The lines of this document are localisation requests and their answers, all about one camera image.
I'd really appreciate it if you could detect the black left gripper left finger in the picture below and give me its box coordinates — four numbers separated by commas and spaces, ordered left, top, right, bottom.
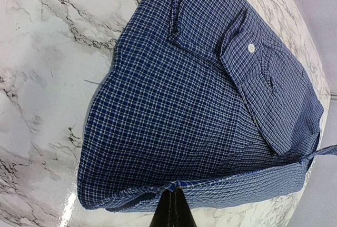
150, 190, 175, 227

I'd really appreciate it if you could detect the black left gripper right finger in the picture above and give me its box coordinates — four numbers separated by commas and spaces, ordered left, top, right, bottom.
173, 188, 197, 227

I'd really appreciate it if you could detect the blue checked shirt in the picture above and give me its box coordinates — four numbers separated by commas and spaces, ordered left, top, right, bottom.
77, 0, 336, 212

